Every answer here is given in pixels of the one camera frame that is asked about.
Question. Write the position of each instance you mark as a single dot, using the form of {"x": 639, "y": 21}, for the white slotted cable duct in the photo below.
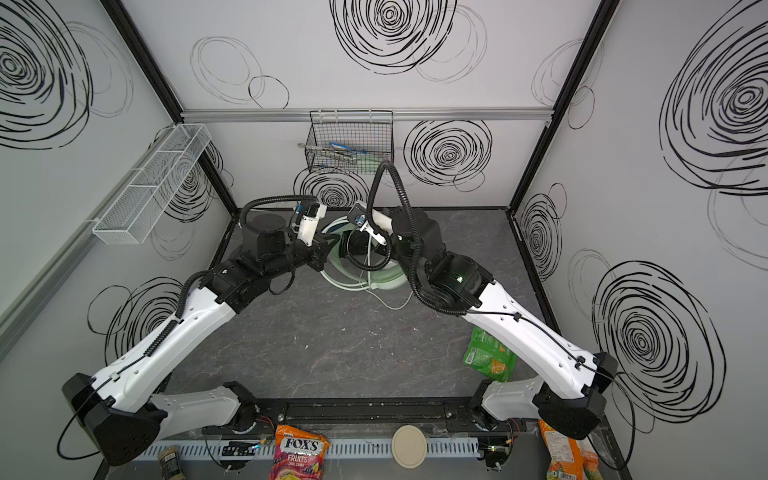
{"x": 244, "y": 450}

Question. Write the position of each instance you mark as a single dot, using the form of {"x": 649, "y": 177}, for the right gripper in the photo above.
{"x": 362, "y": 244}

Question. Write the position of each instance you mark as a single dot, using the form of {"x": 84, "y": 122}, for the black wire basket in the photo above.
{"x": 333, "y": 145}

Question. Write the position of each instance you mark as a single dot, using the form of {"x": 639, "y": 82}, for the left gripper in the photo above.
{"x": 321, "y": 251}

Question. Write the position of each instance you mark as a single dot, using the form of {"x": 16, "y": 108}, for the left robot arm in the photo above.
{"x": 120, "y": 408}

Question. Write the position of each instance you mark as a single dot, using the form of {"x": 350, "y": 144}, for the round beige lid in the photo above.
{"x": 409, "y": 447}

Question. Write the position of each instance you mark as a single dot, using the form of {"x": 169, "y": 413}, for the green item in basket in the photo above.
{"x": 367, "y": 162}

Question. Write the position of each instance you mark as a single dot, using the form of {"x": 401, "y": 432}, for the pink Fox's candy bag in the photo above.
{"x": 299, "y": 455}

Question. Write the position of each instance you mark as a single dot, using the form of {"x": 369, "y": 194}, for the mint green headphones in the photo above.
{"x": 344, "y": 276}

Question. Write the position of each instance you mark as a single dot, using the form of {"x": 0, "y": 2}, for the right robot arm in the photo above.
{"x": 569, "y": 385}

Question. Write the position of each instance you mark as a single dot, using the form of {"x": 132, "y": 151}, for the aluminium wall rail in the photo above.
{"x": 333, "y": 115}

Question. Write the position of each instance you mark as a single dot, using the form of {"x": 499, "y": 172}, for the green snack bag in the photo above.
{"x": 489, "y": 356}

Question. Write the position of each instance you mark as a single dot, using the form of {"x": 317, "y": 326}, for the orange snack bag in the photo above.
{"x": 569, "y": 459}

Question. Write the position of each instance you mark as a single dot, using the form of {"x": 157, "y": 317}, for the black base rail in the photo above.
{"x": 454, "y": 414}

